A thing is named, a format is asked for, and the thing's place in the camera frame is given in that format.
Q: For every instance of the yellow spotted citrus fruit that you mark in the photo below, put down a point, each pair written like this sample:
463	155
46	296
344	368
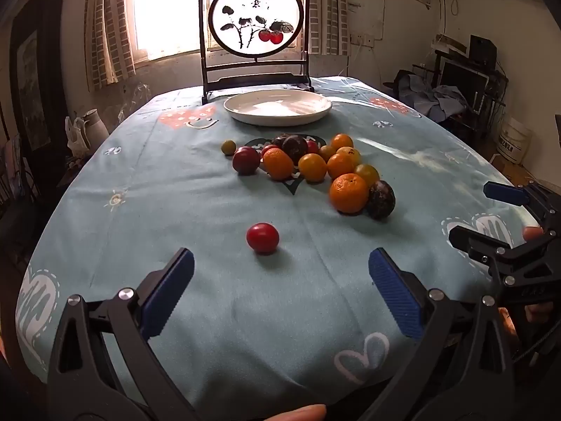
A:
350	153

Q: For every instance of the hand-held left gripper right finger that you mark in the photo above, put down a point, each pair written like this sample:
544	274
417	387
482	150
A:
394	291

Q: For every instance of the checked curtain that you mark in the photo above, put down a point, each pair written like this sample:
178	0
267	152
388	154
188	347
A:
109	44
328	17

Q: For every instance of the white round plate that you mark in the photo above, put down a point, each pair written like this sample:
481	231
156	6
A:
276	109

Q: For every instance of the yellow-orange mandarin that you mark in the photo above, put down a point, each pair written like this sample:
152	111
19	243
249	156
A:
312	167

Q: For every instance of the computer monitor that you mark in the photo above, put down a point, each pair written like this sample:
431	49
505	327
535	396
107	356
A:
460	76

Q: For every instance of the white plastic bag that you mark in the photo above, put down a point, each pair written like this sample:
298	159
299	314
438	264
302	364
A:
76	140

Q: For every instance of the round painted table screen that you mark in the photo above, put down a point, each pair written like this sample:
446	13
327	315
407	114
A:
245	4

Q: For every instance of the person's left hand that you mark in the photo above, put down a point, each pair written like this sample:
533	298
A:
293	413

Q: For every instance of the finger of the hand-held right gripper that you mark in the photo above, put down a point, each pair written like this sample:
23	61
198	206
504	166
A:
504	192
471	241

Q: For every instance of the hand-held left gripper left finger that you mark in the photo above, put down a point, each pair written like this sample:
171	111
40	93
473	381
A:
168	291

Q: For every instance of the black speaker box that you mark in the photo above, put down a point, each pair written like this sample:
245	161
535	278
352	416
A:
483	50

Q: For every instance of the person's right hand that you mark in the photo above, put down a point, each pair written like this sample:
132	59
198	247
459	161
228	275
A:
532	233

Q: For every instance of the large orange mandarin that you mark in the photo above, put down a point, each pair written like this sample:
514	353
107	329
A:
349	193

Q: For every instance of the red cherry tomato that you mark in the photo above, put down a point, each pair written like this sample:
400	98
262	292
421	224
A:
267	148
312	145
263	237

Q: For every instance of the dark framed picture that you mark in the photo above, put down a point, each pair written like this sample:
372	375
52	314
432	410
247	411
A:
30	79

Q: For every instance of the bright window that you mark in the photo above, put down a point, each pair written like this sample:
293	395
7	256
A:
166	8

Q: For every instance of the dark red plum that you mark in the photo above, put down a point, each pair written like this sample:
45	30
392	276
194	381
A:
246	160

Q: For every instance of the white jug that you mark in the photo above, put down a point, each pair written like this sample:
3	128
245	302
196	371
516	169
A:
94	129

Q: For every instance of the white bucket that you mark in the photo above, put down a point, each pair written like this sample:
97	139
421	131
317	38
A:
512	140

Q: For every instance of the pile of grey clothes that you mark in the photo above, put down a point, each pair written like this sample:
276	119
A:
438	101

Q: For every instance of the small yellow citrus fruit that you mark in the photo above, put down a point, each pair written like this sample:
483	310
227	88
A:
326	152
228	147

